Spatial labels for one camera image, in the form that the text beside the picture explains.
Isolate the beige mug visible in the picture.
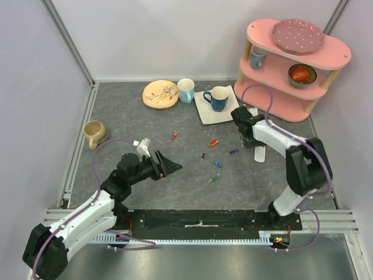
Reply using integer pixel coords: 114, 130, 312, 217
83, 120, 108, 150

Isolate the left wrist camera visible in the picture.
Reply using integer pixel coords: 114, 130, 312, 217
133, 138, 151, 159

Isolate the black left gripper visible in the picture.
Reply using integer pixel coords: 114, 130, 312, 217
128, 149, 182, 186

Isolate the slotted cable duct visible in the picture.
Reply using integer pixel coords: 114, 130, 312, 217
89, 232, 291, 247

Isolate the beige floral plate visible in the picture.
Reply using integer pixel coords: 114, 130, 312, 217
142, 80, 179, 110

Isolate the white remote control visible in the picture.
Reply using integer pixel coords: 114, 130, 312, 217
254, 146, 266, 163

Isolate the pink three-tier shelf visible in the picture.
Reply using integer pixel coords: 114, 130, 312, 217
234, 19, 351, 122

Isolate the blue grey mug on shelf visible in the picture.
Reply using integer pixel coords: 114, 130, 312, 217
249, 46, 268, 69

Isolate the dark blue mug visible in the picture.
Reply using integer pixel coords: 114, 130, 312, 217
203, 86, 230, 112

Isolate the purple dotted plate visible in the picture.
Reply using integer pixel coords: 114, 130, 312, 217
272, 19, 325, 55

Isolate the purple cable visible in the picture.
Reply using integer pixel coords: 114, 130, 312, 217
31, 138, 157, 279
241, 84, 333, 253

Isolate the light blue mug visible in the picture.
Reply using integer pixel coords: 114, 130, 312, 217
177, 78, 195, 104

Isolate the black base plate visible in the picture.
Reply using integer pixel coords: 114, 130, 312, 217
113, 209, 302, 232

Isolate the white square plate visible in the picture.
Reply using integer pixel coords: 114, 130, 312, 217
194, 86, 239, 125

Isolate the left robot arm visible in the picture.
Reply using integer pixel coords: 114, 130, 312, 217
22, 150, 182, 279

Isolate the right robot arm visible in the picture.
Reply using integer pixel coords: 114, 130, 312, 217
231, 106, 333, 230

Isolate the aluminium frame rail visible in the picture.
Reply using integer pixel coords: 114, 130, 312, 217
41, 0, 96, 88

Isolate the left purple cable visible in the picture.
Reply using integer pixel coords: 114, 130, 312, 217
31, 138, 157, 279

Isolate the red orange battery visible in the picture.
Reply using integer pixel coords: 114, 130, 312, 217
208, 139, 217, 146

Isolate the blue battery lower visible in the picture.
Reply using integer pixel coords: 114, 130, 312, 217
213, 161, 222, 168

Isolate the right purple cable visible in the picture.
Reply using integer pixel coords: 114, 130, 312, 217
241, 84, 333, 253

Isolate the dark patterned bowl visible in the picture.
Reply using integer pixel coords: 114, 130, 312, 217
288, 64, 318, 89

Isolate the red cup in bowl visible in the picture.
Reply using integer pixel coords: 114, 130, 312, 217
291, 65, 310, 83

